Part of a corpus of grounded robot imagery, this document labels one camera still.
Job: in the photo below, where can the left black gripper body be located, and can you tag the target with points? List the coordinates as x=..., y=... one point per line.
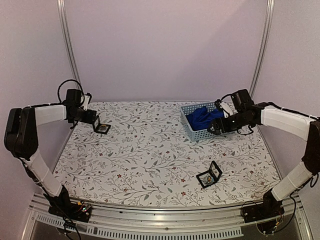
x=90, y=118

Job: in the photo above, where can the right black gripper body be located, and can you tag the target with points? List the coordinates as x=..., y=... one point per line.
x=239, y=122

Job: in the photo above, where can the black brooch box yellow brooch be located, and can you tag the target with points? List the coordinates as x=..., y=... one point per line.
x=103, y=128

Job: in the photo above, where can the blue printed t-shirt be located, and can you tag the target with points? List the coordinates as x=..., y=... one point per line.
x=200, y=118

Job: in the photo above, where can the light blue plastic basket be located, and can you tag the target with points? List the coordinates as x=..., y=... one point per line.
x=196, y=135

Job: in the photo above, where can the black brooch box silver brooch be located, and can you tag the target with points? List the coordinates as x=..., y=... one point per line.
x=211, y=176

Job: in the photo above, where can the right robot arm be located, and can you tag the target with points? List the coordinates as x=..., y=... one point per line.
x=303, y=130

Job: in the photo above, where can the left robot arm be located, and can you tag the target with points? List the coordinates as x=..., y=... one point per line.
x=21, y=138

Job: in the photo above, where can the floral patterned tablecloth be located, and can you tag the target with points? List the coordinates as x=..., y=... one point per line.
x=147, y=159

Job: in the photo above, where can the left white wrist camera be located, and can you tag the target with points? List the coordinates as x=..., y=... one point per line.
x=85, y=101

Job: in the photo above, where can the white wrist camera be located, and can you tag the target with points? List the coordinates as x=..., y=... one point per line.
x=224, y=108
x=85, y=101

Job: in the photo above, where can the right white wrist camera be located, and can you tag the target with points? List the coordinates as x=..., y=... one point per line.
x=224, y=108

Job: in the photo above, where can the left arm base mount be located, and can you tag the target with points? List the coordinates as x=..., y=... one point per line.
x=73, y=211

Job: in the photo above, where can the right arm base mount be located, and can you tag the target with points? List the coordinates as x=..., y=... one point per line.
x=267, y=215

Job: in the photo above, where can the left aluminium frame post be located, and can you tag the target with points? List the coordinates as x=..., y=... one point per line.
x=62, y=12

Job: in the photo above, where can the aluminium frame post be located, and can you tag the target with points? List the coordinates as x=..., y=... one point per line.
x=62, y=12
x=266, y=30

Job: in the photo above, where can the right aluminium frame post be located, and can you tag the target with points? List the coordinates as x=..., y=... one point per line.
x=266, y=30

